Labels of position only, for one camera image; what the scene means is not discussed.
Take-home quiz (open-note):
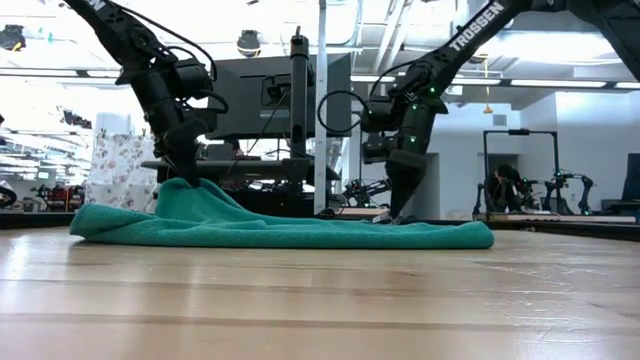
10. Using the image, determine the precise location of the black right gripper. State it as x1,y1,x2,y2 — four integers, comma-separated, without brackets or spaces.
385,95,449,220

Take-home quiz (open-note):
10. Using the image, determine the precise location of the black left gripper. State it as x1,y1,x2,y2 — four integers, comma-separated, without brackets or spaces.
138,74,204,190

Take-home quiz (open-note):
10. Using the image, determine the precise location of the teal towel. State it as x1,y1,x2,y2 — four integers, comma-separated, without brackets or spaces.
68,177,496,250

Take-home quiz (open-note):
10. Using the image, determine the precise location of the grey standing desk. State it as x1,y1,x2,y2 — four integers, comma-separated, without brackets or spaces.
141,157,342,184

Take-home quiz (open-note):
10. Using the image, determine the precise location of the floral patterned cloth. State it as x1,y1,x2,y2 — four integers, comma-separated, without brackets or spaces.
84,132,161,214

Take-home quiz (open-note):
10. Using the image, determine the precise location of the black computer monitor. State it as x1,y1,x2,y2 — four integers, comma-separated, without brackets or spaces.
206,52,354,142

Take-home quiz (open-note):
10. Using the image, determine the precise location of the person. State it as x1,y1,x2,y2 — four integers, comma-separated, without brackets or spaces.
483,163,526,214

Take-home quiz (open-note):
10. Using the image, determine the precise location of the orange hanging cone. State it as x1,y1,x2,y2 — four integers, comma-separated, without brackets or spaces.
482,74,495,115

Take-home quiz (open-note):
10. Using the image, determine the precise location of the black monitor pole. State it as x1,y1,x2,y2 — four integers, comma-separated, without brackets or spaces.
288,27,312,212

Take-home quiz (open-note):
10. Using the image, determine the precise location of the wooden background table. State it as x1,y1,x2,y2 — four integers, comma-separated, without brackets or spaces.
487,212,639,225

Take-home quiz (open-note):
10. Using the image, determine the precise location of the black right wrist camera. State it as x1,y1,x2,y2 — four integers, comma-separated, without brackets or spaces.
360,96,402,165

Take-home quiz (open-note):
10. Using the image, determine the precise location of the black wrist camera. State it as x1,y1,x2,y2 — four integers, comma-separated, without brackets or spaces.
173,58,221,136
360,96,402,165

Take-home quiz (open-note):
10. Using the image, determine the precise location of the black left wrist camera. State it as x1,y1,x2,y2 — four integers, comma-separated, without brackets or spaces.
173,58,221,136

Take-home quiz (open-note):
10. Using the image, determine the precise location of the white vertical post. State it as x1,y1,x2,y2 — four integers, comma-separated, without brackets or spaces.
313,0,329,215

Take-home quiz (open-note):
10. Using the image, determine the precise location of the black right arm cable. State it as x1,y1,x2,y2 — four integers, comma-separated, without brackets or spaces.
316,89,372,136

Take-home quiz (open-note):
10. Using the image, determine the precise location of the black metal station frame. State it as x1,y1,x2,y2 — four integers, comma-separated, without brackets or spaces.
481,128,561,217

